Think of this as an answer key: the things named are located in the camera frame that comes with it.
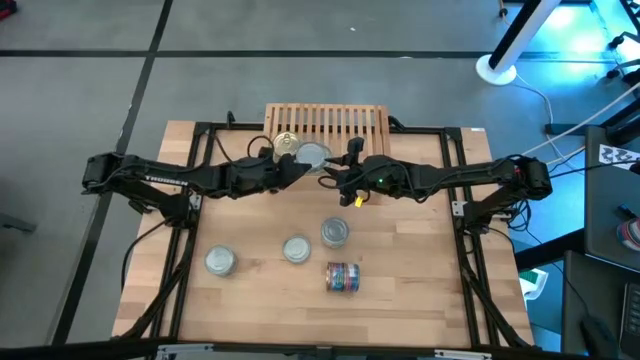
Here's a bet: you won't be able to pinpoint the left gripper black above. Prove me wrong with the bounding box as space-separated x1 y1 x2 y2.
234 155 314 195

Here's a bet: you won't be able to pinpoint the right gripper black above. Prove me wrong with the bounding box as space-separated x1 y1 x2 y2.
323 137 401 207

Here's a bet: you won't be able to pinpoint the wooden slatted shelf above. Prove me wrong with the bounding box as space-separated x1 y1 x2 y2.
262 102 393 174

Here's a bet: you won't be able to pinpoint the white fan stand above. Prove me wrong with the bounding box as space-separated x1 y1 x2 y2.
474 0 564 86

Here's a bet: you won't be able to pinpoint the white green box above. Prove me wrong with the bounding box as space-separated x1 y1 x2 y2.
518 268 550 301

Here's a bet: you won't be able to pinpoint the black desk foot bar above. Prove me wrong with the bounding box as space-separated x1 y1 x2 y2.
513 227 587 272

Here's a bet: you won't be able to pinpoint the dark grey desk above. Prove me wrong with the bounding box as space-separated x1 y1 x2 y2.
583 125 640 274

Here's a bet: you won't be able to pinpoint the white fiducial marker sheet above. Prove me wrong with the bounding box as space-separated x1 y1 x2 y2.
598 143 640 171

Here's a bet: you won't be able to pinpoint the black desk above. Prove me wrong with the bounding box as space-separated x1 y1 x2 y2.
560 249 640 360

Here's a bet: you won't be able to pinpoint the grey chair foot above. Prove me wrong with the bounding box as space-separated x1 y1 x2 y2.
0 213 37 234

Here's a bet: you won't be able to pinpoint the colourful tape rolls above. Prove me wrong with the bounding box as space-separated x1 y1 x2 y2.
615 216 640 252

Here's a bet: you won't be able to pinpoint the black office chair base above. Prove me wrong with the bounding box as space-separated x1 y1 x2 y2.
605 30 640 81

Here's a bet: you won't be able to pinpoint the black computer mouse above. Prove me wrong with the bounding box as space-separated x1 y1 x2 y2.
579 315 619 359

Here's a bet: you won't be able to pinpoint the black keyboard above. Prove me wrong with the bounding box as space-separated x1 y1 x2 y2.
619 281 640 346

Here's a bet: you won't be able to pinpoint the black aluminium table frame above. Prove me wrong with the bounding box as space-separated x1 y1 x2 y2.
115 110 535 350

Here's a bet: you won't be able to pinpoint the silver aluminium rail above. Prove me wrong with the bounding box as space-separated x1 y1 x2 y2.
156 342 215 360
433 348 494 360

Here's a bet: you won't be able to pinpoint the cream thick cable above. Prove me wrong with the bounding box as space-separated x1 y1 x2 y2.
514 79 640 159

